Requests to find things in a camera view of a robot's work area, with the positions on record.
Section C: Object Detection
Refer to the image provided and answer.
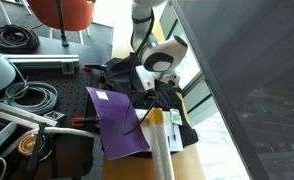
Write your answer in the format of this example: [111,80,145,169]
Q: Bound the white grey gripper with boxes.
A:
[135,65,180,91]

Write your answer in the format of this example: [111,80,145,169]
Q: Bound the black zip jacket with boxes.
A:
[102,54,198,148]

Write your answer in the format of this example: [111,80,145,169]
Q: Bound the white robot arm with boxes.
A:
[131,0,188,90]

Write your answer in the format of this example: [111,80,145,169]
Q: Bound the small clear packet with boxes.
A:
[170,109,182,125]

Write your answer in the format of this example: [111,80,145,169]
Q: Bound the black orange clamp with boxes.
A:
[71,117,100,127]
[83,64,107,72]

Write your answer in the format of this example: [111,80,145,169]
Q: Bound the white paper sheet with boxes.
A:
[136,108,183,152]

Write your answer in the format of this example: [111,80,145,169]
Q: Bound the black pen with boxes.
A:
[172,123,176,141]

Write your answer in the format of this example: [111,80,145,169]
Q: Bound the black perforated board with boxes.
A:
[6,35,113,180]

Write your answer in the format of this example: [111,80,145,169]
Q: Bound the aluminium extrusion bar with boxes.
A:
[4,54,79,75]

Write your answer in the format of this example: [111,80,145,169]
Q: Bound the bubble wrap roll yellow caps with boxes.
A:
[148,108,175,180]

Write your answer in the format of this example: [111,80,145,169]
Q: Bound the orange chair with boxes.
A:
[27,0,96,47]

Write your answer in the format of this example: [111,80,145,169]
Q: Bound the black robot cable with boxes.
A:
[121,9,159,136]

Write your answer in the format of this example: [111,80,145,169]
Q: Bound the grey coiled cable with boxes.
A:
[4,81,59,115]

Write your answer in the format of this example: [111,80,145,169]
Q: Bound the black coiled cable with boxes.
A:
[0,23,41,54]

